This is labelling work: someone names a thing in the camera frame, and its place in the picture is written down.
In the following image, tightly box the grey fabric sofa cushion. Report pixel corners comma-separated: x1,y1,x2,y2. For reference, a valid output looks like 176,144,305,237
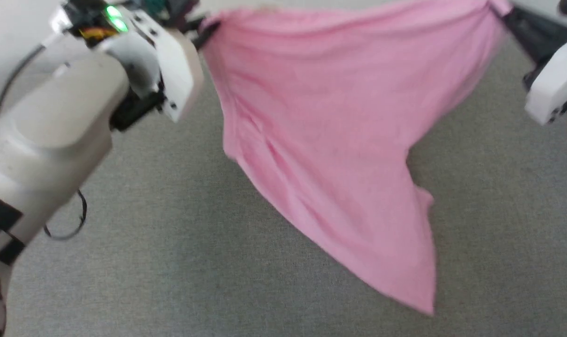
0,28,567,337

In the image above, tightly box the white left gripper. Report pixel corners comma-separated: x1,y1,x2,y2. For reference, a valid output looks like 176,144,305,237
96,8,221,132

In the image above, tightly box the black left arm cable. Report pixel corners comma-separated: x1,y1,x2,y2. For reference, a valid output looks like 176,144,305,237
0,43,88,242

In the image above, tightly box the pink cotton garment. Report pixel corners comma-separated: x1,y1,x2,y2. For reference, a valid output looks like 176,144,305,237
200,0,514,317

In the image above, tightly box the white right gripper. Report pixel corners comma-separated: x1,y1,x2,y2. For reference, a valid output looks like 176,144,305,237
502,6,567,126

